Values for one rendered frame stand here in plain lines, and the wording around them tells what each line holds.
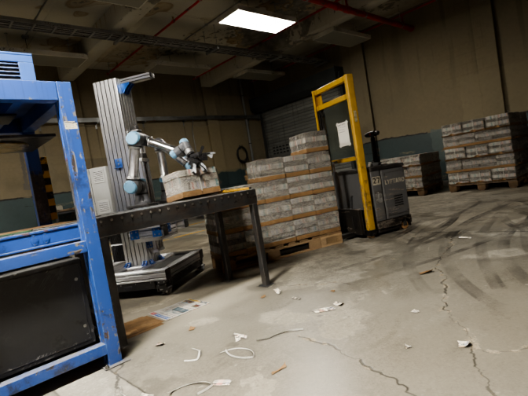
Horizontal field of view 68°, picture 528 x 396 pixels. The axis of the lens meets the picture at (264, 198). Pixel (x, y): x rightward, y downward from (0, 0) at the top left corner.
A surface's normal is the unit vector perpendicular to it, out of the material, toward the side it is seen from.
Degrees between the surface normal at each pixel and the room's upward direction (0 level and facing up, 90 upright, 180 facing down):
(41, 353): 90
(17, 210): 90
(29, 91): 90
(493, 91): 90
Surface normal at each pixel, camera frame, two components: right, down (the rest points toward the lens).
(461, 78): -0.72, 0.15
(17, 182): 0.67, -0.07
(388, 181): 0.40, -0.02
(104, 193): -0.23, 0.09
